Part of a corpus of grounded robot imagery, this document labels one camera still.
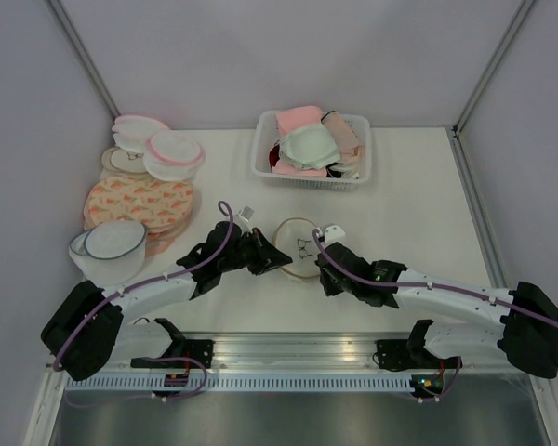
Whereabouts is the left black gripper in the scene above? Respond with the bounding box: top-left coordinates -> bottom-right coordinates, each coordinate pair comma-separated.
219,228 -> 292,276

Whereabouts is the beige trimmed mesh laundry bag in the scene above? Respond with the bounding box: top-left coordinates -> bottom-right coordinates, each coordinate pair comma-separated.
272,217 -> 320,283

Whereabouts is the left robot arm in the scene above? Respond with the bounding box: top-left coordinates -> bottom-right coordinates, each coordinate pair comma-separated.
40,221 -> 292,381

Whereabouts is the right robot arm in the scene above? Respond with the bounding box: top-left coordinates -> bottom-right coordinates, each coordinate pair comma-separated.
316,242 -> 558,379

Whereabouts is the carrot print laundry bag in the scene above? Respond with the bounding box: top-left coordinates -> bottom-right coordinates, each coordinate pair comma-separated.
84,176 -> 195,233

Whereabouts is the pink trimmed mesh laundry bag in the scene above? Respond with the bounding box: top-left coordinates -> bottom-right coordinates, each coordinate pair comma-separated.
143,130 -> 205,181

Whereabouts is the beige flat laundry bag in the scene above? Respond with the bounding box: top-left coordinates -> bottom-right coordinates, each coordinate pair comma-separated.
101,147 -> 147,175

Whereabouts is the pink trimmed bag at back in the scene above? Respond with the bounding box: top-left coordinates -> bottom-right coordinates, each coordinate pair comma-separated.
112,114 -> 169,153

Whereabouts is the white plastic basket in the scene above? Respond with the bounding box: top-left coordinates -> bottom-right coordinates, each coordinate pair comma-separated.
250,111 -> 372,190

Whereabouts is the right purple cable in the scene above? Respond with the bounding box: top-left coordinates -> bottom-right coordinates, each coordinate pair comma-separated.
311,227 -> 558,340

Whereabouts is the purple cable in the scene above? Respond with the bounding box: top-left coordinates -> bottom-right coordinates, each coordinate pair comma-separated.
50,200 -> 236,373
311,227 -> 558,340

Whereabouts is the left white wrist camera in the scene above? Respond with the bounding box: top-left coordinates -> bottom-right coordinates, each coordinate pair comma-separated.
234,206 -> 254,232

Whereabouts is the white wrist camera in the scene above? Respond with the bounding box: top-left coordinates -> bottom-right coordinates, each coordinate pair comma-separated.
234,206 -> 254,232
318,224 -> 346,246

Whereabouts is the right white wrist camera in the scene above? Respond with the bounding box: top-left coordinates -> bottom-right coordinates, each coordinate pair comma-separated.
318,224 -> 346,246

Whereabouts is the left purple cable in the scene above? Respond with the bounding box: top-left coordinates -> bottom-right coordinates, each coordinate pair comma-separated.
50,200 -> 236,373

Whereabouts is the aluminium mounting rail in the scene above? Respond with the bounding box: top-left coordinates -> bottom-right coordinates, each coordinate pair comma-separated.
46,331 -> 552,374

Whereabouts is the right aluminium frame post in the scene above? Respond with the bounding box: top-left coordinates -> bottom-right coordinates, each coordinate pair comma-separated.
450,0 -> 538,136

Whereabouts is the aluminium frame post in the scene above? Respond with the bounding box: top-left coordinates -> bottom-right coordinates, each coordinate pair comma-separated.
450,0 -> 538,136
44,0 -> 120,120

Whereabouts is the white slotted cable duct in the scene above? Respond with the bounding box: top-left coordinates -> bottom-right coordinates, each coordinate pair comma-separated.
120,374 -> 413,393

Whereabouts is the left aluminium frame post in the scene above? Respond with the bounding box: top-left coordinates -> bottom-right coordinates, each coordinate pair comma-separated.
44,0 -> 120,120

